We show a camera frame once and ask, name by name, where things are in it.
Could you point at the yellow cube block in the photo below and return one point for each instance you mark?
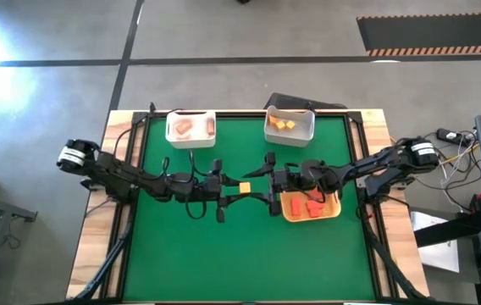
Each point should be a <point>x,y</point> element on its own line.
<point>245,187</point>

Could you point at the natural wood arch block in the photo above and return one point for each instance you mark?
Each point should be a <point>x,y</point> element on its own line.
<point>184,137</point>

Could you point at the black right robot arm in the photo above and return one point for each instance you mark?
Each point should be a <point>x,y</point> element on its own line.
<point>376,165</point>

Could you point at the small yellow block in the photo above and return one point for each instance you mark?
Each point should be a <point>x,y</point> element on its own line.
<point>280,125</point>
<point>290,125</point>

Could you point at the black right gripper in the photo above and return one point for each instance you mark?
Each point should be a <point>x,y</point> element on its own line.
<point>282,182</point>

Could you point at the yellow plastic bin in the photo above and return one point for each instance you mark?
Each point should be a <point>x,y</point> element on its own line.
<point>330,212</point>

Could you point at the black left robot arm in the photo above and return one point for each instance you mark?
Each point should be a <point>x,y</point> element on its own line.
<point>117,173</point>

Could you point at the black hazard striped floor mat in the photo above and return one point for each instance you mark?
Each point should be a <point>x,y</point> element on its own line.
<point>435,31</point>

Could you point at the white plastic bin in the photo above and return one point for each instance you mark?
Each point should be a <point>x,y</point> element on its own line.
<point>191,144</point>

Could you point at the black power strip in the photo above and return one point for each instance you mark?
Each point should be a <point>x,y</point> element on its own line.
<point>448,134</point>

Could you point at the grey plastic bin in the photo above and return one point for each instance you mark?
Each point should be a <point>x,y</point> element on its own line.
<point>287,137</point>

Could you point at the green table mat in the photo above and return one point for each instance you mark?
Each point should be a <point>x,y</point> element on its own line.
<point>244,254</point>

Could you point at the yellow triangle block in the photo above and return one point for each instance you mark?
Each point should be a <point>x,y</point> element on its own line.
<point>274,119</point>

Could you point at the white paper sheet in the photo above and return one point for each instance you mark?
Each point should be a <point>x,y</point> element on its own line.
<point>439,256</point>

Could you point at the black aluminium table frame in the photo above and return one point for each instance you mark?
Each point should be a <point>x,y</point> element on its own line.
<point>240,113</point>

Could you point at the black stand base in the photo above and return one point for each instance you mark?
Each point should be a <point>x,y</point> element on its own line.
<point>452,229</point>

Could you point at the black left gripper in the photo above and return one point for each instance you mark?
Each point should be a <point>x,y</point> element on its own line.
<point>213,188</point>

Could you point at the red rectangular block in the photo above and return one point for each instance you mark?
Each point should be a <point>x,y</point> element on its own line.
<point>296,206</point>

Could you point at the red cube block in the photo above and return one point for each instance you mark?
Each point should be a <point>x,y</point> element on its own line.
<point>315,208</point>

